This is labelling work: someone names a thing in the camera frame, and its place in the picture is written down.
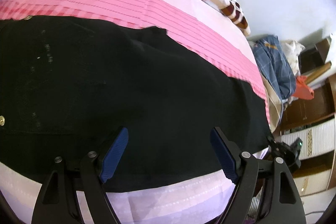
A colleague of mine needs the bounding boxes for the orange red cloth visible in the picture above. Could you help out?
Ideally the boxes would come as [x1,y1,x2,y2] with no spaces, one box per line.
[292,76,314,100]

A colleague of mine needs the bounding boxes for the pink checked bed sheet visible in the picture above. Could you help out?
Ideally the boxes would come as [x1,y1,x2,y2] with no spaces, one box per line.
[1,0,267,223]

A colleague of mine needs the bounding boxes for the white wicker drawer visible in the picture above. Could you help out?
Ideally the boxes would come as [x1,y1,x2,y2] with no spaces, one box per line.
[281,119,335,160]

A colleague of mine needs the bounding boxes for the brown wooden cabinet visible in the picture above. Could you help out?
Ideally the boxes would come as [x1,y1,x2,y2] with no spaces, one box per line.
[280,36,335,131]

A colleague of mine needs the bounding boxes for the white floral cloth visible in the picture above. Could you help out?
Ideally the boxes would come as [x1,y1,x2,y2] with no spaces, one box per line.
[280,40,306,76]

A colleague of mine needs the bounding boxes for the blue plaid cloth pile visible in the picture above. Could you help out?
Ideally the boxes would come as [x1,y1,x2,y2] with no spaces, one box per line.
[252,35,296,100]

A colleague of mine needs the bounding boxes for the black pants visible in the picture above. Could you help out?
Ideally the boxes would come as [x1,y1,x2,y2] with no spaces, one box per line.
[1,16,270,192]

